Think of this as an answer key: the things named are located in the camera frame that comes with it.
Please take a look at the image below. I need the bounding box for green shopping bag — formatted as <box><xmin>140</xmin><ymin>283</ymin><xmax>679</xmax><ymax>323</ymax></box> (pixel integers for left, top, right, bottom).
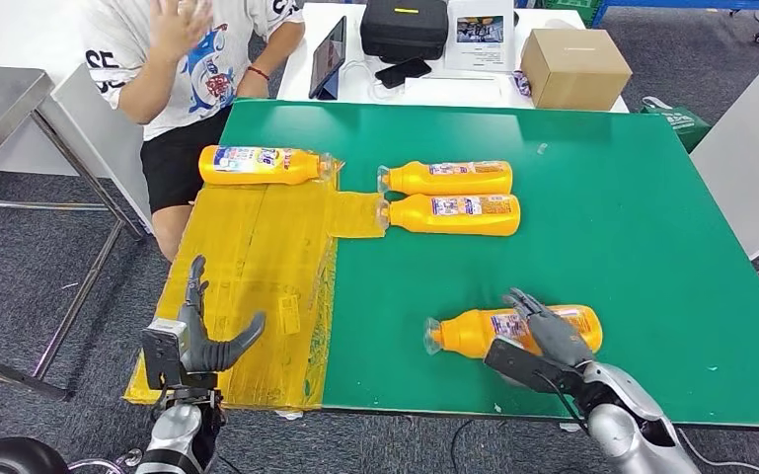
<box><xmin>640</xmin><ymin>96</ymin><xmax>713</xmax><ymax>154</ymax></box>

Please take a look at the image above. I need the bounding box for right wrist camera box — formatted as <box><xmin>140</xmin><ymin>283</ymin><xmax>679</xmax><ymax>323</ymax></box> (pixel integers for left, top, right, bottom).
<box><xmin>483</xmin><ymin>335</ymin><xmax>586</xmax><ymax>396</ymax></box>

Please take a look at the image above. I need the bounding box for white desk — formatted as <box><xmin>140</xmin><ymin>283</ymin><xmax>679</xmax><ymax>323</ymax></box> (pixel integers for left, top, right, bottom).
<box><xmin>275</xmin><ymin>1</ymin><xmax>630</xmax><ymax>114</ymax></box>

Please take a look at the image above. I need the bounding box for steel table with legs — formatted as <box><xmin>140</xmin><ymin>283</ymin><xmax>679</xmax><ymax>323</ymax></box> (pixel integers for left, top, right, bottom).
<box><xmin>0</xmin><ymin>63</ymin><xmax>148</xmax><ymax>402</ymax></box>

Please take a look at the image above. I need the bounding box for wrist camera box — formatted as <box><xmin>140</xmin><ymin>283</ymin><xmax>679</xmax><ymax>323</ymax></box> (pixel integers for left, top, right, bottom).
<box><xmin>141</xmin><ymin>318</ymin><xmax>190</xmax><ymax>390</ymax></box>
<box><xmin>483</xmin><ymin>335</ymin><xmax>586</xmax><ymax>396</ymax></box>

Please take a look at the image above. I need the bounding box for yellow taped cardboard sheet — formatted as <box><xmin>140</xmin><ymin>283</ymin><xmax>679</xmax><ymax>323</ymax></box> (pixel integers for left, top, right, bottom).
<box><xmin>123</xmin><ymin>151</ymin><xmax>387</xmax><ymax>412</ymax></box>

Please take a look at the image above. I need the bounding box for chrome caster bracket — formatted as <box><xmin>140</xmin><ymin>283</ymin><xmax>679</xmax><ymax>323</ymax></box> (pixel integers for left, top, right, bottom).
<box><xmin>68</xmin><ymin>447</ymin><xmax>145</xmax><ymax>474</ymax></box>

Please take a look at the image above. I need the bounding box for person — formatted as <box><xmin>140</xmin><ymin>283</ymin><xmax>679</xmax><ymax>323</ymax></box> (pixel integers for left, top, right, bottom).
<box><xmin>78</xmin><ymin>0</ymin><xmax>306</xmax><ymax>263</ymax></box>

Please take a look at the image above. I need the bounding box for orange detergent bottle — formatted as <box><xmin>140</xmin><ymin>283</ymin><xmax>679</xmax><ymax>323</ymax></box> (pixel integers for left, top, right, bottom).
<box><xmin>422</xmin><ymin>303</ymin><xmax>604</xmax><ymax>359</ymax></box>
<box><xmin>376</xmin><ymin>160</ymin><xmax>514</xmax><ymax>197</ymax></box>
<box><xmin>197</xmin><ymin>144</ymin><xmax>336</xmax><ymax>187</ymax></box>
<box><xmin>376</xmin><ymin>193</ymin><xmax>522</xmax><ymax>237</ymax></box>

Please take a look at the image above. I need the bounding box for black zip case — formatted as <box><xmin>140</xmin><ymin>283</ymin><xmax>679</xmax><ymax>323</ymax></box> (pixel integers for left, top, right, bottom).
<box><xmin>359</xmin><ymin>0</ymin><xmax>450</xmax><ymax>64</ymax></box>

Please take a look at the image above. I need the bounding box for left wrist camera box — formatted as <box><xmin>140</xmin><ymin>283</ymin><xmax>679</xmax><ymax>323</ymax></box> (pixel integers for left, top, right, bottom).
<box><xmin>141</xmin><ymin>318</ymin><xmax>190</xmax><ymax>390</ymax></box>

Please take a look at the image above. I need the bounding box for black smartphone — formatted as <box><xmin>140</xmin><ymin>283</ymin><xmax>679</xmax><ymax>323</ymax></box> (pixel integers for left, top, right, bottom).
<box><xmin>374</xmin><ymin>57</ymin><xmax>432</xmax><ymax>90</ymax></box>

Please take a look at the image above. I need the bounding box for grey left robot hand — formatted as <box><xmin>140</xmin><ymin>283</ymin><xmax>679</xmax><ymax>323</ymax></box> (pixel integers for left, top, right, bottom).
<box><xmin>176</xmin><ymin>255</ymin><xmax>267</xmax><ymax>374</ymax></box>

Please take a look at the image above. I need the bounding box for white side table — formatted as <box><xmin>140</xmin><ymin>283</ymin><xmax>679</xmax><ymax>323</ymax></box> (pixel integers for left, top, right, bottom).
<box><xmin>689</xmin><ymin>29</ymin><xmax>759</xmax><ymax>305</ymax></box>

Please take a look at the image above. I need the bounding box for dark tablet on stand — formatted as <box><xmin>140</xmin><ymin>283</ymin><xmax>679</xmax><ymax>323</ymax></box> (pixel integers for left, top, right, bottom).
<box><xmin>307</xmin><ymin>16</ymin><xmax>347</xmax><ymax>101</ymax></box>

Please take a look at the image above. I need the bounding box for brown cardboard box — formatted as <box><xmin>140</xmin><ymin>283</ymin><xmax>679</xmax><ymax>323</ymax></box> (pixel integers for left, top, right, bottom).
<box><xmin>519</xmin><ymin>27</ymin><xmax>634</xmax><ymax>112</ymax></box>

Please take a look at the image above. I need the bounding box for green plastic crate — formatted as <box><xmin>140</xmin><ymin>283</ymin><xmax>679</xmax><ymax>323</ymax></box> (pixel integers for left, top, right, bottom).
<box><xmin>541</xmin><ymin>0</ymin><xmax>604</xmax><ymax>21</ymax></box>

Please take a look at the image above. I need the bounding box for printed paper sign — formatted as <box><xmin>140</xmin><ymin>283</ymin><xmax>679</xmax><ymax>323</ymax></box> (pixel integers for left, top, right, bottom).
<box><xmin>444</xmin><ymin>0</ymin><xmax>517</xmax><ymax>73</ymax></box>

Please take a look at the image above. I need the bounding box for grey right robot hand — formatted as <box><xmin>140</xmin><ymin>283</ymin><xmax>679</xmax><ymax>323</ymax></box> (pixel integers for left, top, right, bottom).
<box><xmin>502</xmin><ymin>287</ymin><xmax>596</xmax><ymax>371</ymax></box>

